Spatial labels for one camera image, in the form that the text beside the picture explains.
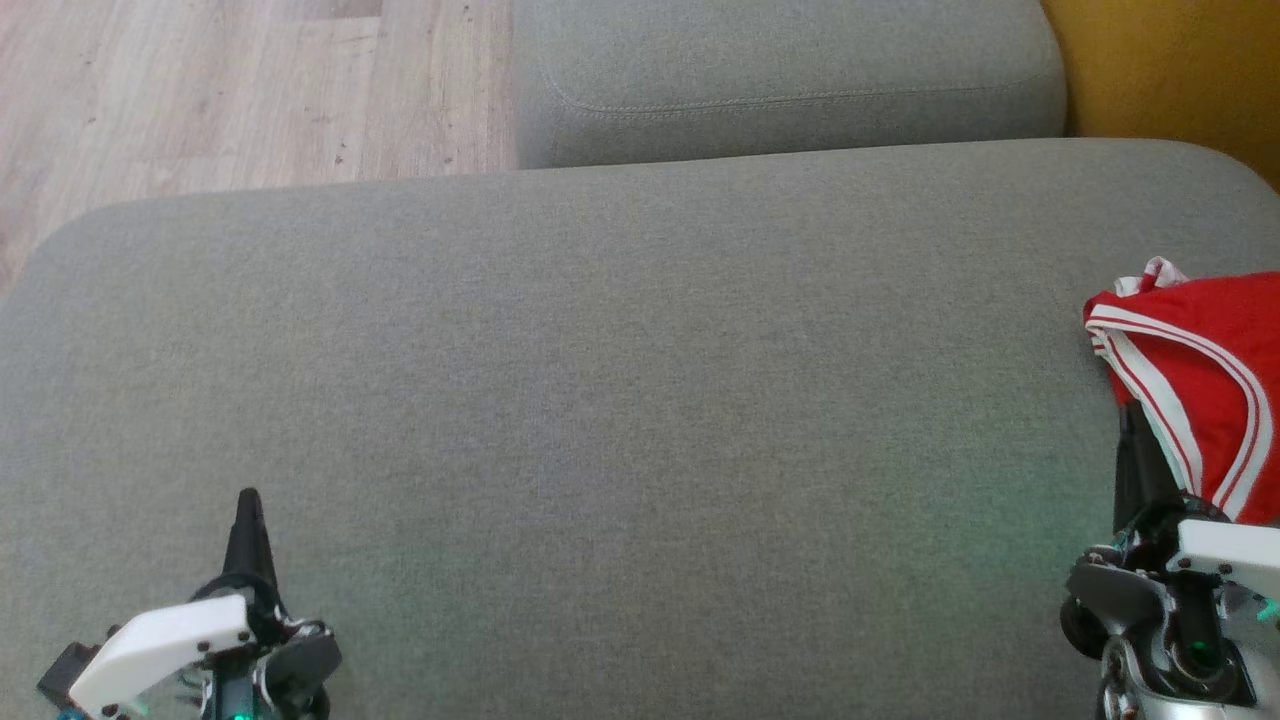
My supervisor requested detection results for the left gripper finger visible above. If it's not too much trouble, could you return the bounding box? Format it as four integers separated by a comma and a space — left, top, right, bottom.
221, 488, 282, 602

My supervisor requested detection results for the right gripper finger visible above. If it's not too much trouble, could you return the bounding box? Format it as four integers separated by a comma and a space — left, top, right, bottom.
1112, 400, 1182, 532

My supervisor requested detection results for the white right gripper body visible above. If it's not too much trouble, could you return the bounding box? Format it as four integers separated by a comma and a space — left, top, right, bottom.
1060, 500, 1280, 657

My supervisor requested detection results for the grey sofa cushion with seam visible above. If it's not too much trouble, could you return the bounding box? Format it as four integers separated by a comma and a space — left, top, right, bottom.
510, 0, 1068, 169

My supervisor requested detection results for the large grey sofa seat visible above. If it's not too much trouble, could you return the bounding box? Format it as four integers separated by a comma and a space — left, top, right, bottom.
0, 138, 1280, 720

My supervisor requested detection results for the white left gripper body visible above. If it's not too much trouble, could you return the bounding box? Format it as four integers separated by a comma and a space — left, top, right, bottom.
68, 590, 343, 720

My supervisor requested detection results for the red shirt with white sleeves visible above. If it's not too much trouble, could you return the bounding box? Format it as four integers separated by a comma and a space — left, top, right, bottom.
1083, 270, 1280, 526

